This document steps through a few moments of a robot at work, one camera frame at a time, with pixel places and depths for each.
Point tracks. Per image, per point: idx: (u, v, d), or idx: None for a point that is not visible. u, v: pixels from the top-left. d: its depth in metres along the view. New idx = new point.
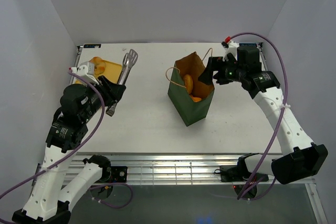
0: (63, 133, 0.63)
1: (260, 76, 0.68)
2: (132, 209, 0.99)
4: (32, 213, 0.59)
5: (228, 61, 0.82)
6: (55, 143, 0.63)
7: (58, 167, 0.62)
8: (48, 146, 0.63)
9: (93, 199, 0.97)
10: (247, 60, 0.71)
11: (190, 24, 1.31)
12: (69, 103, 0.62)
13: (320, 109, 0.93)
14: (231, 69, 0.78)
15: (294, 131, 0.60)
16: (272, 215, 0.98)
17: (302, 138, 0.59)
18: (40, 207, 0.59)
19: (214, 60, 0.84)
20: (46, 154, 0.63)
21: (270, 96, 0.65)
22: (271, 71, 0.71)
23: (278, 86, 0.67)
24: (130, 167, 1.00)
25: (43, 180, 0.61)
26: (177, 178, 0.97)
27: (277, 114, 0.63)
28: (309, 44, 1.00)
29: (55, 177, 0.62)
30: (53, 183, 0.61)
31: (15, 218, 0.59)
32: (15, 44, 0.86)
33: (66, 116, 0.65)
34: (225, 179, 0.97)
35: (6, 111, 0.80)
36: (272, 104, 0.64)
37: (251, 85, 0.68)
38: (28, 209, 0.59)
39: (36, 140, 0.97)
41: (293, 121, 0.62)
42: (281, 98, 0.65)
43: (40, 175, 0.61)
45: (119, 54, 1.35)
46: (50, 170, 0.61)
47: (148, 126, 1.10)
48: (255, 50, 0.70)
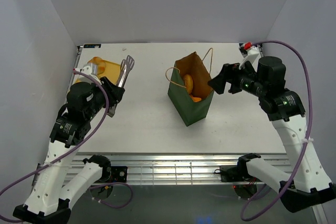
0: (66, 128, 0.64)
1: (283, 100, 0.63)
2: (133, 209, 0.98)
4: (33, 208, 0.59)
5: (245, 69, 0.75)
6: (59, 138, 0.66)
7: (61, 161, 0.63)
8: (51, 141, 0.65)
9: (93, 198, 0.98)
10: (270, 78, 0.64)
11: (190, 24, 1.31)
12: (75, 98, 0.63)
13: (321, 109, 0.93)
14: (249, 81, 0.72)
15: (313, 170, 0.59)
16: (272, 215, 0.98)
17: (320, 178, 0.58)
18: (42, 202, 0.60)
19: (229, 67, 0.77)
20: (51, 149, 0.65)
21: (293, 126, 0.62)
22: (295, 92, 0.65)
23: (302, 113, 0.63)
24: (130, 167, 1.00)
25: (46, 174, 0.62)
26: (177, 178, 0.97)
27: (298, 148, 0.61)
28: (309, 45, 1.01)
29: (58, 172, 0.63)
30: (55, 178, 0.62)
31: (15, 213, 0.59)
32: (15, 44, 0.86)
33: (71, 112, 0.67)
34: (225, 179, 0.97)
35: (6, 111, 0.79)
36: (294, 137, 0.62)
37: (272, 107, 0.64)
38: (29, 203, 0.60)
39: (37, 140, 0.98)
41: (313, 158, 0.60)
42: (304, 129, 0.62)
43: (43, 170, 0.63)
45: (119, 54, 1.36)
46: (52, 165, 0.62)
47: (148, 126, 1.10)
48: (282, 67, 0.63)
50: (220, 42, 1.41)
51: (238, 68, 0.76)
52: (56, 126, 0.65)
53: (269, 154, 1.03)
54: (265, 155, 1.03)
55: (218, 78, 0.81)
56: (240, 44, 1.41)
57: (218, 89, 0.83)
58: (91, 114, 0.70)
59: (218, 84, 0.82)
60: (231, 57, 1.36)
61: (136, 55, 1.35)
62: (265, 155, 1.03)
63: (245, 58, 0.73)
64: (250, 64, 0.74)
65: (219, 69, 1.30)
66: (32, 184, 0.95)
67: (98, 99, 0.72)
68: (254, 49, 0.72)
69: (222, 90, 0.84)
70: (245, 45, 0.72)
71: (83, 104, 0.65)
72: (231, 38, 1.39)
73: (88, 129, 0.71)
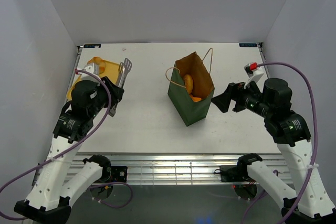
0: (70, 124, 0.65)
1: (290, 125, 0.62)
2: (132, 208, 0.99)
4: (35, 203, 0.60)
5: (250, 89, 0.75)
6: (62, 134, 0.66)
7: (64, 157, 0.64)
8: (54, 136, 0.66)
9: (93, 198, 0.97)
10: (275, 101, 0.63)
11: (190, 24, 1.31)
12: (80, 95, 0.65)
13: (321, 109, 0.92)
14: (254, 101, 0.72)
15: (317, 195, 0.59)
16: (272, 215, 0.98)
17: (324, 204, 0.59)
18: (43, 197, 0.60)
19: (234, 87, 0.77)
20: (53, 145, 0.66)
21: (298, 151, 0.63)
22: (301, 116, 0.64)
23: (308, 138, 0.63)
24: (130, 167, 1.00)
25: (48, 169, 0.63)
26: (177, 178, 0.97)
27: (304, 173, 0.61)
28: (310, 44, 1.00)
29: (60, 167, 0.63)
30: (58, 173, 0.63)
31: (16, 209, 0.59)
32: (15, 44, 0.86)
33: (75, 109, 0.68)
34: (225, 179, 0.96)
35: (6, 110, 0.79)
36: (299, 162, 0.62)
37: (278, 131, 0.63)
38: (31, 199, 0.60)
39: (37, 139, 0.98)
41: (318, 184, 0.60)
42: (309, 155, 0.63)
43: (46, 164, 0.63)
45: (119, 54, 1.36)
46: (55, 160, 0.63)
47: (148, 126, 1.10)
48: (287, 91, 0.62)
50: (220, 42, 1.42)
51: (243, 87, 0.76)
52: (60, 121, 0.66)
53: (269, 154, 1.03)
54: (265, 155, 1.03)
55: (222, 96, 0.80)
56: (240, 44, 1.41)
57: (220, 107, 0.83)
58: (94, 112, 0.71)
59: (222, 102, 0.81)
60: (231, 57, 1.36)
61: (136, 55, 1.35)
62: (266, 155, 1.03)
63: (250, 78, 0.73)
64: (254, 85, 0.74)
65: (219, 69, 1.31)
66: (32, 184, 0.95)
67: (101, 98, 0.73)
68: (260, 70, 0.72)
69: (227, 108, 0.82)
70: (251, 65, 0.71)
71: (87, 101, 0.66)
72: (231, 38, 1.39)
73: (91, 127, 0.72)
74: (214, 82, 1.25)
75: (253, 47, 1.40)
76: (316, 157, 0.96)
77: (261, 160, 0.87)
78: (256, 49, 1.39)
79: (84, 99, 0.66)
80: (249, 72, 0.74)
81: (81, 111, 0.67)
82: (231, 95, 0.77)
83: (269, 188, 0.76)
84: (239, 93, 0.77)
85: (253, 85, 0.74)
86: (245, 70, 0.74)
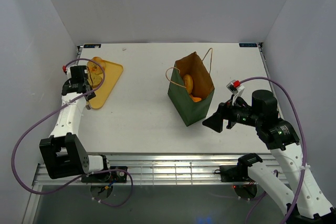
0: (75, 86, 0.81)
1: (279, 130, 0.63)
2: (132, 208, 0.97)
4: (61, 132, 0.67)
5: (238, 105, 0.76)
6: (70, 91, 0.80)
7: (77, 102, 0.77)
8: (63, 94, 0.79)
9: (93, 199, 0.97)
10: (263, 110, 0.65)
11: (190, 24, 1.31)
12: (79, 66, 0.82)
13: (319, 109, 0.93)
14: (244, 114, 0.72)
15: (313, 195, 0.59)
16: (272, 214, 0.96)
17: (322, 204, 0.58)
18: (67, 127, 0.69)
19: (223, 106, 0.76)
20: (64, 98, 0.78)
21: (290, 155, 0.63)
22: (288, 121, 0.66)
23: (297, 141, 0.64)
24: (130, 167, 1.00)
25: (65, 112, 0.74)
26: (177, 178, 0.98)
27: (297, 176, 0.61)
28: (309, 44, 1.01)
29: (75, 108, 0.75)
30: (74, 112, 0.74)
31: (42, 144, 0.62)
32: (14, 44, 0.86)
33: (74, 78, 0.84)
34: (225, 179, 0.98)
35: (6, 110, 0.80)
36: (292, 164, 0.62)
37: (269, 138, 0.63)
38: (55, 132, 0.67)
39: (36, 140, 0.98)
41: (312, 184, 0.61)
42: (300, 157, 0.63)
43: (63, 109, 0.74)
45: (119, 54, 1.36)
46: (71, 104, 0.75)
47: (148, 125, 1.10)
48: (273, 100, 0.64)
50: (220, 42, 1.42)
51: (232, 105, 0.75)
52: (66, 86, 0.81)
53: (269, 154, 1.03)
54: (264, 155, 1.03)
55: (215, 116, 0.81)
56: (240, 44, 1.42)
57: (216, 127, 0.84)
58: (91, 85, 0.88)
59: (216, 121, 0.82)
60: (231, 57, 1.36)
61: (136, 55, 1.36)
62: (265, 155, 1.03)
63: (235, 94, 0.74)
64: (241, 99, 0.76)
65: (219, 69, 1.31)
66: (32, 184, 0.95)
67: None
68: (242, 86, 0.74)
69: (222, 127, 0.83)
70: (233, 83, 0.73)
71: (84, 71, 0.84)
72: (231, 38, 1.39)
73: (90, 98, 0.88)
74: (214, 82, 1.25)
75: (253, 48, 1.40)
76: (315, 157, 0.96)
77: (261, 161, 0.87)
78: (256, 50, 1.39)
79: (82, 71, 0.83)
80: (232, 90, 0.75)
81: (80, 81, 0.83)
82: (223, 114, 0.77)
83: (271, 191, 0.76)
84: (230, 110, 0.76)
85: (240, 99, 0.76)
86: (229, 87, 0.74)
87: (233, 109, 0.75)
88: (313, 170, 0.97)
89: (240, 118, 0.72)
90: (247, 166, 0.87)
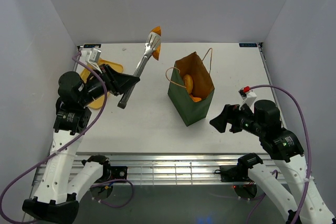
0: (70, 118, 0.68)
1: (283, 143, 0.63)
2: (132, 209, 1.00)
4: (44, 197, 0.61)
5: (244, 110, 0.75)
6: (63, 127, 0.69)
7: (67, 149, 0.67)
8: (55, 131, 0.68)
9: (93, 198, 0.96)
10: (266, 121, 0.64)
11: (190, 24, 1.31)
12: (66, 92, 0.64)
13: (321, 109, 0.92)
14: (248, 119, 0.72)
15: (316, 206, 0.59)
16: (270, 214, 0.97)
17: (324, 214, 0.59)
18: (52, 190, 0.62)
19: (229, 108, 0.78)
20: (55, 138, 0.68)
21: (294, 166, 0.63)
22: (291, 130, 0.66)
23: (301, 152, 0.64)
24: (130, 167, 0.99)
25: (53, 163, 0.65)
26: (177, 178, 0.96)
27: (301, 187, 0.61)
28: (310, 44, 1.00)
29: (65, 159, 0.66)
30: (63, 166, 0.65)
31: (26, 205, 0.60)
32: (15, 44, 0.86)
33: (68, 104, 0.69)
34: (225, 179, 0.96)
35: (7, 110, 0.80)
36: (296, 176, 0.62)
37: (273, 148, 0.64)
38: (39, 194, 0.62)
39: (36, 141, 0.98)
41: (316, 195, 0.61)
42: (304, 168, 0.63)
43: (51, 158, 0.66)
45: (119, 54, 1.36)
46: (60, 153, 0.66)
47: (148, 125, 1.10)
48: (277, 110, 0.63)
50: (220, 42, 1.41)
51: (238, 108, 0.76)
52: (59, 117, 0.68)
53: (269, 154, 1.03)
54: (263, 155, 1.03)
55: (219, 118, 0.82)
56: (240, 44, 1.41)
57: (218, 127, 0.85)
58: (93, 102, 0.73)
59: (220, 121, 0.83)
60: (231, 57, 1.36)
61: (136, 55, 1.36)
62: (265, 155, 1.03)
63: (244, 100, 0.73)
64: (248, 106, 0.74)
65: (219, 69, 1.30)
66: (32, 184, 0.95)
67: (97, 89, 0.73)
68: (252, 93, 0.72)
69: (224, 129, 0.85)
70: (243, 88, 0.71)
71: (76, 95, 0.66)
72: (231, 38, 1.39)
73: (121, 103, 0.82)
74: (214, 82, 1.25)
75: (253, 48, 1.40)
76: (316, 158, 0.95)
77: (261, 162, 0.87)
78: (256, 50, 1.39)
79: (72, 95, 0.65)
80: (242, 95, 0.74)
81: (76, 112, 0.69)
82: (227, 116, 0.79)
83: (271, 194, 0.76)
84: (234, 114, 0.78)
85: (245, 107, 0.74)
86: (240, 91, 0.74)
87: (237, 114, 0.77)
88: (313, 169, 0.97)
89: (243, 123, 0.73)
90: (248, 167, 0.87)
